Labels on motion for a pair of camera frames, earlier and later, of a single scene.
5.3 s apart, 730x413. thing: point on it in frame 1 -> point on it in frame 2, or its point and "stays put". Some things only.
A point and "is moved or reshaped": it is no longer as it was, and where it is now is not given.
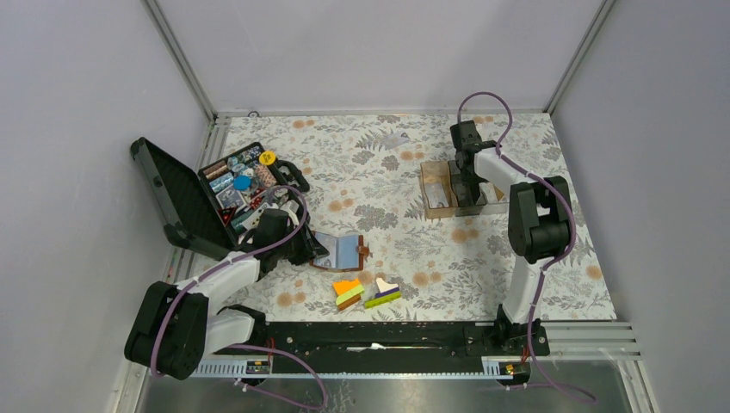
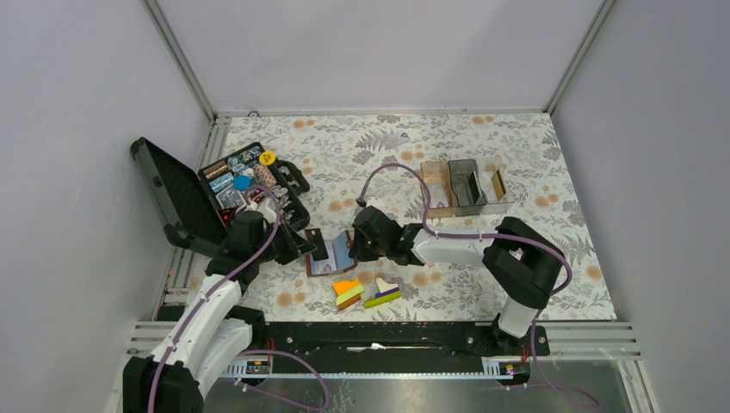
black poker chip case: x=212 y=209 stays put
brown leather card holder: x=346 y=253 is moved or reshaped
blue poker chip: x=242 y=182 stays put
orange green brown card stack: x=348 y=292 stays put
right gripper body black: x=467 y=178 -> x=369 y=250
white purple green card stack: x=387 y=292 stays put
